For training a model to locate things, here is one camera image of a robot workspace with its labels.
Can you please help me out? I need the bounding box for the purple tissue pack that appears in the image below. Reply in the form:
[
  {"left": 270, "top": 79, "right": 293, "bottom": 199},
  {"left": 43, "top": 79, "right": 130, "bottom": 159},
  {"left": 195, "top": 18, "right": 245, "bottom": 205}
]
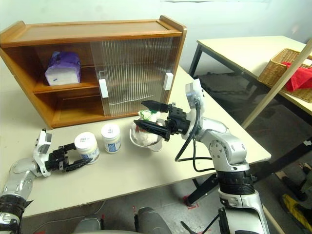
[{"left": 44, "top": 51, "right": 82, "bottom": 87}]

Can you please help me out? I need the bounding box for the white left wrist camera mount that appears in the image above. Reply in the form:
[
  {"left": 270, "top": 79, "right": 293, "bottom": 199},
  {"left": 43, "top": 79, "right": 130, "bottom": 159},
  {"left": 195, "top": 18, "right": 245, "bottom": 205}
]
[{"left": 32, "top": 128, "right": 53, "bottom": 177}]

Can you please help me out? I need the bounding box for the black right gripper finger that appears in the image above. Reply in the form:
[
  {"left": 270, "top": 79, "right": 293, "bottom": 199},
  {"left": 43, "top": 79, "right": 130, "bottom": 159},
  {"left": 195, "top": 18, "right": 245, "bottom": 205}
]
[
  {"left": 140, "top": 99, "right": 169, "bottom": 114},
  {"left": 133, "top": 119, "right": 171, "bottom": 142}
]

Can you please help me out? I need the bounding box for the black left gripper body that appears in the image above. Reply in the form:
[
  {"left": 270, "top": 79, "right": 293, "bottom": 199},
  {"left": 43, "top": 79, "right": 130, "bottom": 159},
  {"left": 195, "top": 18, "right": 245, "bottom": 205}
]
[{"left": 46, "top": 146, "right": 70, "bottom": 173}]

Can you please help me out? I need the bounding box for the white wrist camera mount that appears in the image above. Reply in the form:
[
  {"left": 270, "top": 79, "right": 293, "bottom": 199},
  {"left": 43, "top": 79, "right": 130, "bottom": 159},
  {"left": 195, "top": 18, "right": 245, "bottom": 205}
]
[
  {"left": 184, "top": 79, "right": 207, "bottom": 131},
  {"left": 32, "top": 128, "right": 53, "bottom": 177}
]

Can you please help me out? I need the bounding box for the white plush toy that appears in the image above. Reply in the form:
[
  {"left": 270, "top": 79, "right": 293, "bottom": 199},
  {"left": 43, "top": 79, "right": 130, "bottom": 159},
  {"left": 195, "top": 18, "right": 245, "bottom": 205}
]
[{"left": 131, "top": 109, "right": 163, "bottom": 147}]

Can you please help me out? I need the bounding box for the wooden cabinet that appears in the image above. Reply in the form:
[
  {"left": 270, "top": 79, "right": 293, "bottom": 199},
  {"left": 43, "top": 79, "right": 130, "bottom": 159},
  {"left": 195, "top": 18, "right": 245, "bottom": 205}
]
[{"left": 0, "top": 15, "right": 188, "bottom": 130}]

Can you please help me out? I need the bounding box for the white jar with blue label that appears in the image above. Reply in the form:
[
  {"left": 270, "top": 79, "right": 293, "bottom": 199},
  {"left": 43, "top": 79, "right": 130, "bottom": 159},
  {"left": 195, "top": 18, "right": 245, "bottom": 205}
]
[
  {"left": 74, "top": 132, "right": 101, "bottom": 165},
  {"left": 100, "top": 123, "right": 122, "bottom": 155}
]

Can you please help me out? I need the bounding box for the black table base bar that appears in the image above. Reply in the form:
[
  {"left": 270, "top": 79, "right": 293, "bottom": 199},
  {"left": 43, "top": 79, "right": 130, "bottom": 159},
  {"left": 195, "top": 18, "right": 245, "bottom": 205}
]
[{"left": 253, "top": 136, "right": 312, "bottom": 183}]

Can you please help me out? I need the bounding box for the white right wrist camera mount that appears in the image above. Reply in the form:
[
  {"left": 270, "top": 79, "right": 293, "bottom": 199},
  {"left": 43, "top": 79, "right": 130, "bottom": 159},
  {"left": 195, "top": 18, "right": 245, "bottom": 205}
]
[{"left": 184, "top": 79, "right": 207, "bottom": 131}]

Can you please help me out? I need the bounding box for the white door handle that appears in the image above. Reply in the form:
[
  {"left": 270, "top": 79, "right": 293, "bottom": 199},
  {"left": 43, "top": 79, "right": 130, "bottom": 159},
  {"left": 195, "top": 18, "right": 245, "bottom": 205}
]
[
  {"left": 163, "top": 72, "right": 174, "bottom": 91},
  {"left": 98, "top": 78, "right": 109, "bottom": 99}
]

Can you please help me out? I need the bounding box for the red cloth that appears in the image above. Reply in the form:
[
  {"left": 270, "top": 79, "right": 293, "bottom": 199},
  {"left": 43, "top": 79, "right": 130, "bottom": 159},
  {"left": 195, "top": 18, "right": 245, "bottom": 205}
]
[{"left": 282, "top": 61, "right": 312, "bottom": 92}]

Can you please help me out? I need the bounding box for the grey rounded shape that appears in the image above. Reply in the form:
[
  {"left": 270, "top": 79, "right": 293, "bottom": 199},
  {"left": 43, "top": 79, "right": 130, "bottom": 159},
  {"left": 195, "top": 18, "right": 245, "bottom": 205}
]
[
  {"left": 73, "top": 214, "right": 106, "bottom": 234},
  {"left": 134, "top": 207, "right": 172, "bottom": 234}
]

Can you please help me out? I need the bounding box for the light wooden pole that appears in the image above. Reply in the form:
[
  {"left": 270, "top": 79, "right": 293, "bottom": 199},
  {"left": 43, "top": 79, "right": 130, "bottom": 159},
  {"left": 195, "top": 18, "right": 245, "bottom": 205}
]
[{"left": 241, "top": 38, "right": 312, "bottom": 129}]

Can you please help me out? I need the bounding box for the yellow black object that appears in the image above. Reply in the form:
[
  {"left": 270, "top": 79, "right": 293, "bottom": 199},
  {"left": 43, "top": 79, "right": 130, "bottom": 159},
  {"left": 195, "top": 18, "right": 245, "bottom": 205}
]
[{"left": 280, "top": 193, "right": 312, "bottom": 230}]

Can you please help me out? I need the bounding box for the cracked ribbed glass sliding door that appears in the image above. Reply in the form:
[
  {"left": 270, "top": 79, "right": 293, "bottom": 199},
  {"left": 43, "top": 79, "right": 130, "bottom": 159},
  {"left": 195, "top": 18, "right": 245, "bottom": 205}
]
[{"left": 97, "top": 37, "right": 182, "bottom": 116}]

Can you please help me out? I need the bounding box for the black table leg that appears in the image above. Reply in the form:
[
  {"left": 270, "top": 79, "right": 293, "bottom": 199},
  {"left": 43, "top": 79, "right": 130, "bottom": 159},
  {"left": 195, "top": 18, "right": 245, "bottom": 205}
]
[{"left": 187, "top": 174, "right": 220, "bottom": 204}]

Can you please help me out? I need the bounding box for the wicker basket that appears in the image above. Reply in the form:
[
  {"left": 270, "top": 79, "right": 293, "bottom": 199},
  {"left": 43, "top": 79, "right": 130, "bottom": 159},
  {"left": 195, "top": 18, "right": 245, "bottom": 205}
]
[{"left": 258, "top": 48, "right": 312, "bottom": 92}]

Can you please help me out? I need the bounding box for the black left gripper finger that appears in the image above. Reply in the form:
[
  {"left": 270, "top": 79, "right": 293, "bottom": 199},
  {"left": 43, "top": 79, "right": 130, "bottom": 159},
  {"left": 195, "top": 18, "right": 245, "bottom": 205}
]
[
  {"left": 65, "top": 157, "right": 94, "bottom": 172},
  {"left": 63, "top": 143, "right": 77, "bottom": 154}
]

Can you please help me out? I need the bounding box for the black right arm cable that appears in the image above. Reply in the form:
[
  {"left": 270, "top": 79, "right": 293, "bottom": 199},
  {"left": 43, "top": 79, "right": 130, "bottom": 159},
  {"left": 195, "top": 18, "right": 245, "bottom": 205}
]
[{"left": 174, "top": 99, "right": 216, "bottom": 173}]

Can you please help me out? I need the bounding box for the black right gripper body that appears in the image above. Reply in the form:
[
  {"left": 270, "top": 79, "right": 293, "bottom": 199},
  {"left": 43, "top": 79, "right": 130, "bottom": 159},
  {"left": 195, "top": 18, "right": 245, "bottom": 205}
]
[{"left": 165, "top": 102, "right": 192, "bottom": 136}]

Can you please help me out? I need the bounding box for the steel bowl with handles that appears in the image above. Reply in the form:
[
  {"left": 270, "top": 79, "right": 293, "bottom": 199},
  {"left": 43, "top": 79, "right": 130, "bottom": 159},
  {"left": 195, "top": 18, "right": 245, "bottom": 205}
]
[{"left": 129, "top": 117, "right": 165, "bottom": 153}]

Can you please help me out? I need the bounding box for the cream table with black legs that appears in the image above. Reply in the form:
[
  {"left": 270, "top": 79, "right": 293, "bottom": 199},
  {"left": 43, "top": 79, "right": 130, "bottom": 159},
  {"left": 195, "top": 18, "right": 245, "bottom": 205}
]
[{"left": 188, "top": 36, "right": 312, "bottom": 109}]

